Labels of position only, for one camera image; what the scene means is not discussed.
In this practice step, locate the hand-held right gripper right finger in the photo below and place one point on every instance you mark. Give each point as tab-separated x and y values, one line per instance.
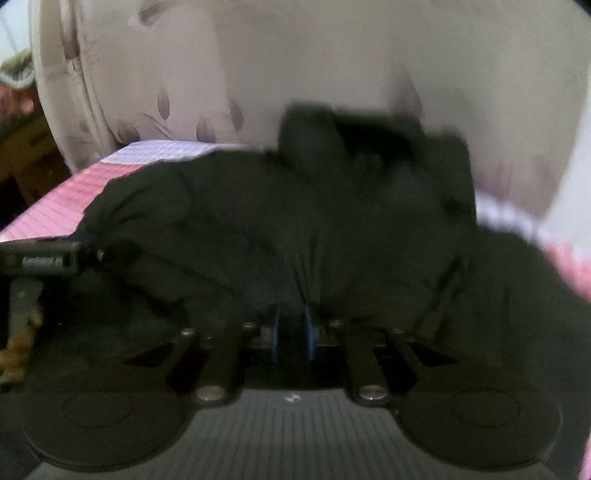
308	333

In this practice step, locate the brown wooden cabinet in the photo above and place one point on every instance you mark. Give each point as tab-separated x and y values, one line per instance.
27	157

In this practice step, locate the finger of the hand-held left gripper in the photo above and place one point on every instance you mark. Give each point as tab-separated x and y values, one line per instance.
92	254

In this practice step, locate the person's left hand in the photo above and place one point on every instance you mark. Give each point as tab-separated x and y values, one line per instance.
16	350

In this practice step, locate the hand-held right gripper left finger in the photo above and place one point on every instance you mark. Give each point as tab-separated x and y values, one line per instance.
275	333

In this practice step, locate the large black padded jacket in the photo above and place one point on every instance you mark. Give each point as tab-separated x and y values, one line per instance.
231	221

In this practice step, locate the pink white checkered bed sheet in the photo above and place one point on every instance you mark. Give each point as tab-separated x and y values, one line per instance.
55	203

